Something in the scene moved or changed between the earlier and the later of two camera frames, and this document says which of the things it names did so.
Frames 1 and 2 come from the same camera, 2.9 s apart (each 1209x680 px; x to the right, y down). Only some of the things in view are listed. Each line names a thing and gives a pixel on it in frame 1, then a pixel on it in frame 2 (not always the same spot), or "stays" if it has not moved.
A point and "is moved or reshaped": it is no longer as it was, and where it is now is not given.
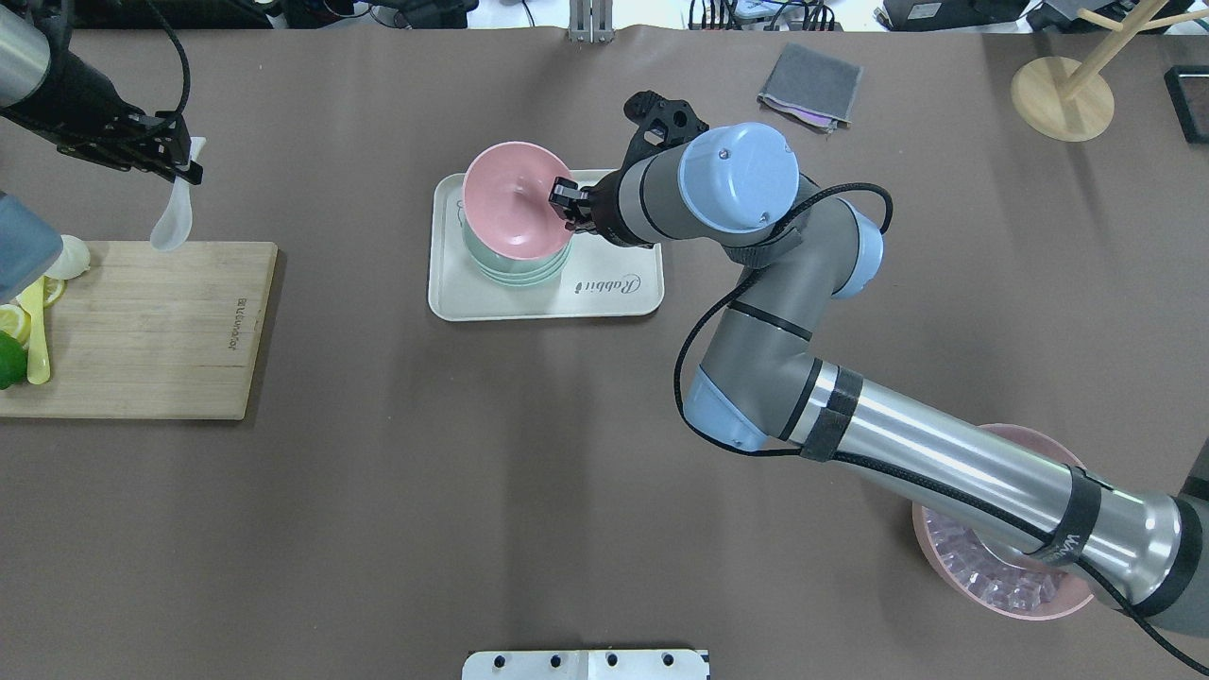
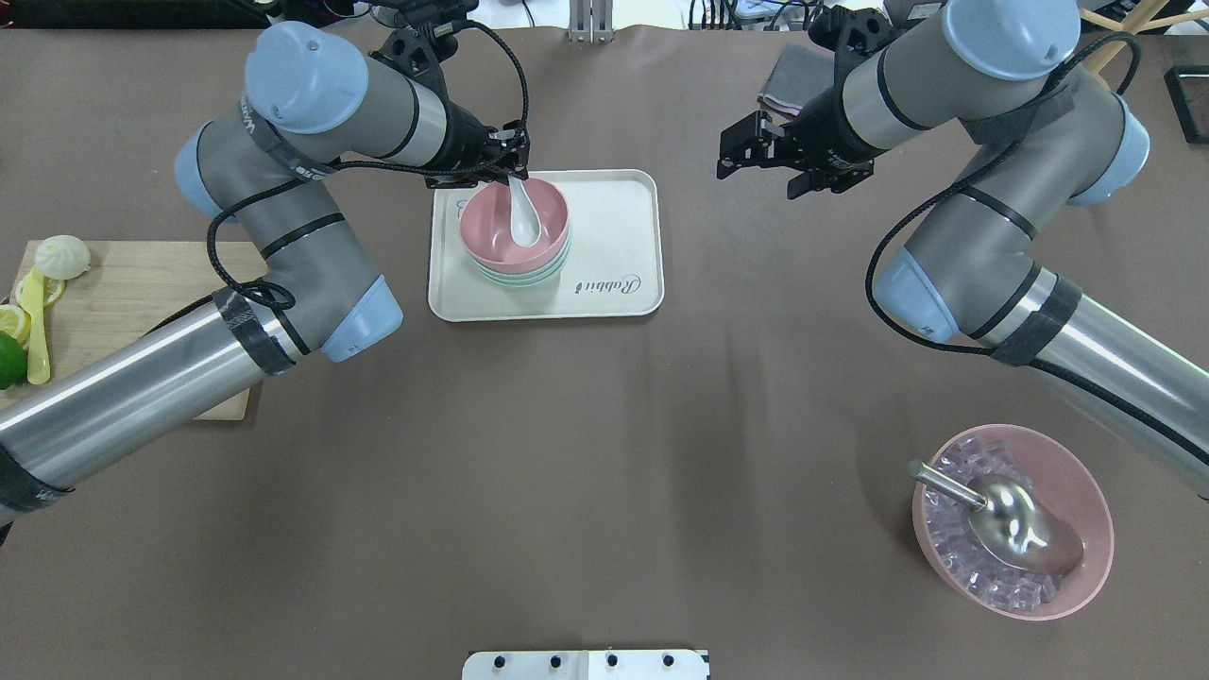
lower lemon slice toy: x=15 y=322 stays
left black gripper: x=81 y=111 to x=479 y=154
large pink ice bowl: x=957 y=562 stays
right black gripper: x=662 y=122 to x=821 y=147
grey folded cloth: x=811 y=88 stays
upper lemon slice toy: x=53 y=290 stays
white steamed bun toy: x=74 y=260 stays
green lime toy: x=13 y=361 stays
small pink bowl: x=505 y=200 is moved or reshaped
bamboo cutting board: x=149 y=333 stays
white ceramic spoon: x=174 y=224 to x=525 y=224
